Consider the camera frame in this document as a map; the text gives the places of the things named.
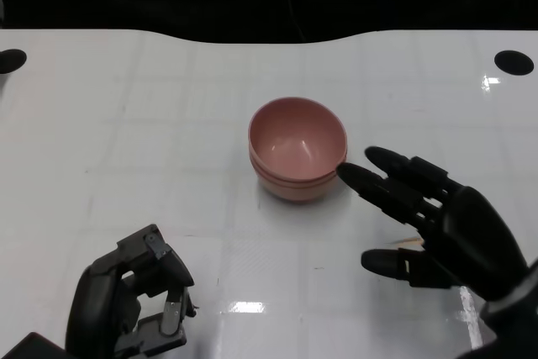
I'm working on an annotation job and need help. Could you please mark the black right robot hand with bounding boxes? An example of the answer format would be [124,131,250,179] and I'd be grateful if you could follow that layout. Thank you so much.
[338,146,530,304]

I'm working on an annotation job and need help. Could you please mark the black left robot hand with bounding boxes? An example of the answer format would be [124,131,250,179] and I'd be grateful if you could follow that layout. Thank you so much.
[65,224,198,359]

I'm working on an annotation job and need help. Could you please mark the pink plastic bowl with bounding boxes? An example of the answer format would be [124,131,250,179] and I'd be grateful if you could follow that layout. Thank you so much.
[255,173,342,204]
[247,97,349,182]
[248,152,349,188]

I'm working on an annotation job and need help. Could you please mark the black round table grommet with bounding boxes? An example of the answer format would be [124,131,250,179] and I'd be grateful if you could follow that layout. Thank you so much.
[0,48,28,75]
[493,50,535,77]

